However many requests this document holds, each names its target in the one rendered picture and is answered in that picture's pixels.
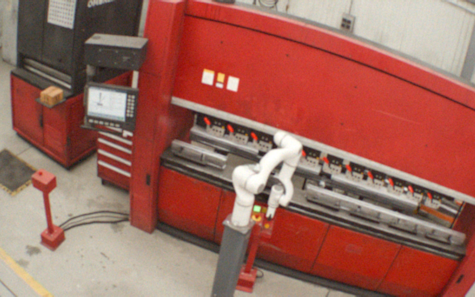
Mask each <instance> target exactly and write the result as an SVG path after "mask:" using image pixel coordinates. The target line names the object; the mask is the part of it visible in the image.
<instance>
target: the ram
mask: <svg viewBox="0 0 475 297"><path fill-rule="evenodd" d="M204 70H209V71H213V72H214V75H213V81H212V85H211V84H207V83H204V82H202V80H203V73H204ZM219 73H220V74H224V75H225V76H224V80H223V82H220V81H218V80H217V78H218V74H219ZM229 76H231V77H235V78H238V79H239V83H238V87H237V92H236V91H232V90H228V89H227V83H228V79H229ZM217 83H221V84H223V86H222V87H218V86H216V84H217ZM172 97H176V98H179V99H182V100H186V101H190V102H192V103H196V104H200V105H203V106H205V107H209V108H213V109H215V110H219V111H222V112H225V113H229V114H232V115H234V116H238V117H242V118H245V119H248V120H251V121H254V122H257V123H261V124H264V125H266V126H269V127H273V128H277V129H279V130H282V131H285V132H288V133H291V134H294V135H297V136H300V137H303V138H307V139H309V140H312V141H316V142H318V143H321V144H324V145H326V146H330V147H333V148H335V149H338V150H342V151H344V152H347V153H350V154H353V155H356V156H358V157H362V158H364V159H367V160H370V161H373V162H376V163H378V164H382V165H384V166H387V167H390V168H392V169H396V170H398V171H401V172H404V173H407V174H410V175H412V176H415V177H418V178H420V179H423V180H426V181H428V182H432V183H434V184H437V185H440V186H443V187H446V188H448V189H451V190H454V191H456V192H459V193H462V194H465V195H467V196H470V197H473V198H475V109H473V108H471V107H468V106H466V105H464V104H462V103H460V102H457V101H455V100H452V99H450V98H448V97H445V96H443V95H441V94H439V93H436V92H434V91H431V90H429V89H427V88H424V87H422V86H420V85H417V84H414V83H413V82H410V81H407V80H405V79H402V78H400V77H397V76H395V75H392V74H390V73H387V72H385V71H382V70H379V69H377V68H374V67H371V66H369V65H366V64H363V63H361V62H358V61H355V60H352V59H350V58H347V57H344V56H341V55H338V54H335V53H333V52H329V51H326V50H324V49H320V48H317V47H314V46H311V45H308V44H304V43H301V42H298V41H294V40H292V39H288V38H284V37H280V36H277V35H273V34H270V33H267V32H263V31H258V30H255V29H251V28H247V27H242V26H239V25H235V24H230V23H227V22H222V21H216V20H213V19H207V18H202V17H199V16H193V15H186V16H185V18H184V24H183V30H182V37H181V41H180V48H179V54H178V59H177V66H176V73H175V78H174V86H173V94H172ZM171 103H173V104H177V105H180V106H183V107H186V108H190V109H192V110H196V111H199V112H203V113H206V114H209V115H212V116H215V117H219V118H222V119H225V120H228V121H232V122H234V123H238V124H241V125H244V126H247V127H250V128H254V129H256V130H260V131H263V132H266V133H269V134H272V135H275V134H276V132H274V131H270V130H267V129H264V128H261V127H258V126H254V125H252V124H248V123H245V122H242V121H239V120H235V119H233V118H230V117H226V116H223V115H220V114H216V113H213V112H210V111H207V110H203V109H201V108H197V107H194V106H191V105H187V104H183V103H180V102H177V101H174V100H172V101H171ZM296 140H297V139H296ZM298 141H299V142H300V143H301V144H303V145H305V146H308V147H312V148H314V149H317V150H320V151H323V152H326V153H329V154H332V155H335V156H338V157H341V158H343V159H347V160H349V161H353V162H355V163H358V164H362V165H363V166H367V167H370V168H372V169H376V170H378V171H381V172H384V173H387V174H390V175H392V176H395V177H399V178H401V179H404V180H407V181H409V182H412V183H415V184H419V185H420V186H424V187H427V188H429V189H432V190H435V191H438V192H440V193H444V194H446V195H449V196H452V197H455V198H457V199H460V200H464V201H465V202H469V203H472V204H475V202H474V201H472V200H469V199H466V198H463V197H461V196H458V195H455V194H452V193H449V192H447V191H444V190H441V189H438V188H436V187H433V186H430V185H427V184H424V183H422V182H419V181H416V180H413V179H410V178H408V177H405V176H402V175H399V174H397V173H393V172H391V171H388V170H385V169H382V168H379V167H377V166H373V165H371V164H368V163H365V162H363V161H359V160H356V159H353V158H351V157H348V156H345V155H342V154H339V153H336V152H334V151H331V150H327V149H325V148H322V147H318V146H315V145H313V144H309V143H306V142H304V141H300V140H298Z"/></svg>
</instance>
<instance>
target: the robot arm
mask: <svg viewBox="0 0 475 297"><path fill-rule="evenodd" d="M274 141H275V143H276V144H277V145H278V146H279V147H280V148H281V149H274V150H271V151H269V152H268V153H267V154H266V155H265V156H264V157H263V158H262V159H261V161H260V163H259V167H260V173H259V174H256V173H254V172H253V171H252V170H250V169H249V168H247V167H245V166H239V167H237V168H235V170H234V172H233V174H232V181H233V185H234V187H235V190H236V194H237V195H236V201H235V206H234V209H233V213H232V214H230V215H229V216H228V217H227V218H226V222H227V224H228V225H229V226H230V227H231V228H233V229H235V230H242V231H243V230H249V229H250V228H251V227H252V226H253V220H252V218H251V217H250V214H251V211H252V206H253V202H254V195H253V194H258V193H260V192H261V191H262V190H263V189H264V187H265V184H266V181H267V178H268V176H269V173H270V172H271V171H272V169H273V168H274V167H275V166H276V165H277V164H278V163H279V162H281V161H282V160H285V162H284V164H283V167H282V170H281V172H280V173H279V180H280V181H281V182H282V183H283V184H284V186H285V188H286V195H284V194H283V188H282V187H281V186H279V185H274V186H273V187H272V191H271V195H270V198H269V201H268V205H269V208H268V212H267V215H266V216H267V217H268V218H267V221H271V218H273V215H274V212H275V209H276V208H277V207H278V206H279V204H281V205H283V206H287V205H288V203H289V202H290V200H291V197H292V195H293V186H292V183H291V176H292V174H293V172H294V170H295V168H296V165H297V164H298V161H299V159H300V157H301V154H302V144H301V143H300V142H299V141H298V140H296V139H294V138H293V137H291V136H290V135H288V134H286V133H284V132H282V131H279V132H277V133H276V134H275V136H274Z"/></svg>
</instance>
